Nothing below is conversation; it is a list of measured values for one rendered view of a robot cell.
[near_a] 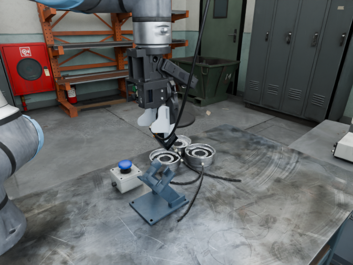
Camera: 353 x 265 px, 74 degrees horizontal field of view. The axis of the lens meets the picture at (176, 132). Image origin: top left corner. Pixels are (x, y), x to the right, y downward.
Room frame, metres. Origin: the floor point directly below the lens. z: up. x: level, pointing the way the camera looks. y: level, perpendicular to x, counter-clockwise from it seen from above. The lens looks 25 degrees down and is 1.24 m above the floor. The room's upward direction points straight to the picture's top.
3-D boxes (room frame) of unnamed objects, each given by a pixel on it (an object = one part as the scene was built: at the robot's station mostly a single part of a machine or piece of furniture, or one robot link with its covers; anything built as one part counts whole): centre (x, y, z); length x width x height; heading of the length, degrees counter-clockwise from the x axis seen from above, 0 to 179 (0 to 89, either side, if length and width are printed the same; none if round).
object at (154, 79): (0.50, 0.05, 1.14); 0.09 x 0.08 x 0.12; 131
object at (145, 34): (0.50, 0.05, 1.22); 0.08 x 0.08 x 0.05
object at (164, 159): (0.68, 0.04, 0.82); 0.10 x 0.10 x 0.04
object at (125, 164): (0.59, 0.15, 0.85); 0.04 x 0.04 x 0.05
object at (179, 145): (0.79, 0.00, 0.82); 0.10 x 0.10 x 0.04
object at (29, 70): (3.69, 2.07, 0.50); 0.91 x 0.24 x 1.00; 128
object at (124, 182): (0.58, 0.15, 0.82); 0.08 x 0.07 x 0.05; 128
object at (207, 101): (4.18, -0.46, 0.35); 1.04 x 0.74 x 0.70; 38
